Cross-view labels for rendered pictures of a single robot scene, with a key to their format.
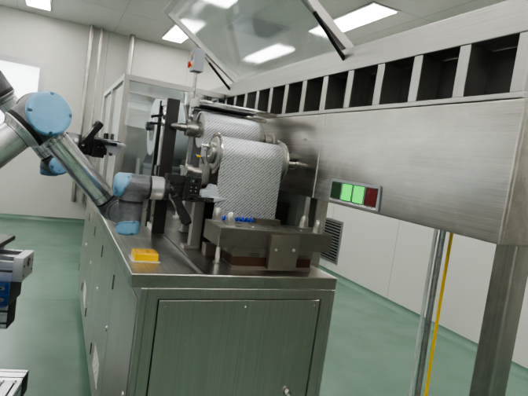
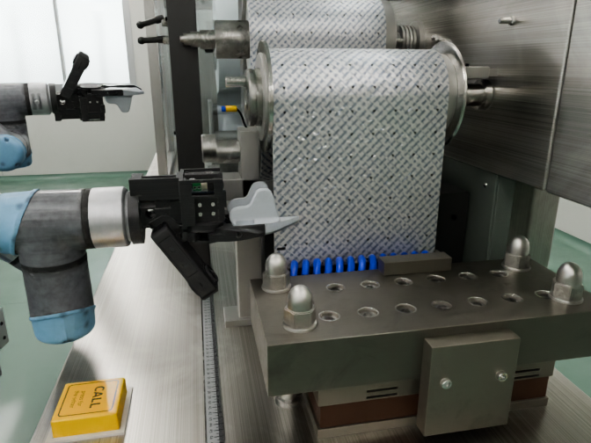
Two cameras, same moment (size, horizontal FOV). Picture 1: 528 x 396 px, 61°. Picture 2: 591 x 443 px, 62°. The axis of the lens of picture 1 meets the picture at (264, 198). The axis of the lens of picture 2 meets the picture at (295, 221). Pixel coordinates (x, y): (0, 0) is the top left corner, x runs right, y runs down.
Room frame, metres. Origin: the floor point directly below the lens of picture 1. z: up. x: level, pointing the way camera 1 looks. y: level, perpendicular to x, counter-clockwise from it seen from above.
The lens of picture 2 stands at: (0.93, -0.01, 1.29)
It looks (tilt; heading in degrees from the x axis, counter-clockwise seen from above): 18 degrees down; 14
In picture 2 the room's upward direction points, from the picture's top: straight up
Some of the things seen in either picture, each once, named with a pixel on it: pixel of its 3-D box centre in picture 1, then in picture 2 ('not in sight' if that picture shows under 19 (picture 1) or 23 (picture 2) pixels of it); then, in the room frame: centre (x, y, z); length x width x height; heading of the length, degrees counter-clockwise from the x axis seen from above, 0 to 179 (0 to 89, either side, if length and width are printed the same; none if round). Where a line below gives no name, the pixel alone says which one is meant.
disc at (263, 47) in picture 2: (214, 152); (263, 98); (1.58, 0.19, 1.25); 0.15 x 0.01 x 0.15; 25
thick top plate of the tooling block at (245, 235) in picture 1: (268, 236); (419, 315); (1.49, -0.03, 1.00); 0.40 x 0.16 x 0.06; 115
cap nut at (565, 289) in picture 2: (317, 226); (568, 279); (1.52, -0.20, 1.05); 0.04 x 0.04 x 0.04
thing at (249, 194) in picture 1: (247, 196); (359, 202); (1.58, 0.06, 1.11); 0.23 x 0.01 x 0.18; 115
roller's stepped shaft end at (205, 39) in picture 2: (178, 126); (197, 39); (1.78, 0.37, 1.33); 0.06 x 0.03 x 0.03; 115
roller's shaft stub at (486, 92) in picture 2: (287, 163); (463, 95); (1.71, -0.07, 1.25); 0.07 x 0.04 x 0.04; 115
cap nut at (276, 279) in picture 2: (218, 214); (276, 270); (1.46, 0.14, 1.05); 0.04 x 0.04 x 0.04
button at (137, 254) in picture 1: (144, 254); (91, 405); (1.34, 0.33, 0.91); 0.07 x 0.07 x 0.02; 25
